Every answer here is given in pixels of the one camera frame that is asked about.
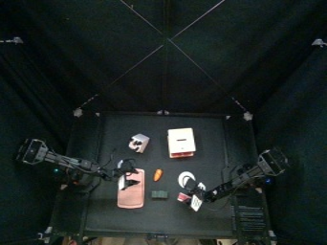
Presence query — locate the orange salmon sushi toy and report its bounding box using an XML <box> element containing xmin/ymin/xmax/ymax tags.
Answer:
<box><xmin>152</xmin><ymin>168</ymin><xmax>164</xmax><ymax>183</ymax></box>

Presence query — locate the small red white toy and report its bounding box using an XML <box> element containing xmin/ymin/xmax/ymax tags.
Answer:
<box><xmin>176</xmin><ymin>191</ymin><xmax>193</xmax><ymax>203</ymax></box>

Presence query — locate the pink rectangular tray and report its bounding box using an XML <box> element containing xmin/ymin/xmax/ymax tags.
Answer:
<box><xmin>116</xmin><ymin>167</ymin><xmax>146</xmax><ymax>210</ymax></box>

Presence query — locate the dark green block toy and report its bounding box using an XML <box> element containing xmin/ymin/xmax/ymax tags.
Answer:
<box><xmin>150</xmin><ymin>189</ymin><xmax>169</xmax><ymax>199</ymax></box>

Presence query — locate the grey white cube toy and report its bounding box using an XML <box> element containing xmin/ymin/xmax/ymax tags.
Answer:
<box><xmin>128</xmin><ymin>133</ymin><xmax>150</xmax><ymax>154</ymax></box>

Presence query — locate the white text label sticker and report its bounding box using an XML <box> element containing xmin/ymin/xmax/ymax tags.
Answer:
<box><xmin>236</xmin><ymin>204</ymin><xmax>264</xmax><ymax>228</ymax></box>

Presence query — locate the white toy box pink base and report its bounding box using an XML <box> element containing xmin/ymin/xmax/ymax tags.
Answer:
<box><xmin>165</xmin><ymin>127</ymin><xmax>197</xmax><ymax>159</ymax></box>

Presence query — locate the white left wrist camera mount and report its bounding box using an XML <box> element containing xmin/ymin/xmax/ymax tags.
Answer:
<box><xmin>117</xmin><ymin>174</ymin><xmax>128</xmax><ymax>191</ymax></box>

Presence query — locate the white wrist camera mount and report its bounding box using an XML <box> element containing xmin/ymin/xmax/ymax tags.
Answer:
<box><xmin>117</xmin><ymin>174</ymin><xmax>128</xmax><ymax>191</ymax></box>
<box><xmin>189</xmin><ymin>194</ymin><xmax>202</xmax><ymax>212</ymax></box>

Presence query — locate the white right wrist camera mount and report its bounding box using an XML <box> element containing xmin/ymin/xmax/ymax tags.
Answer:
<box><xmin>189</xmin><ymin>194</ymin><xmax>202</xmax><ymax>212</ymax></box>

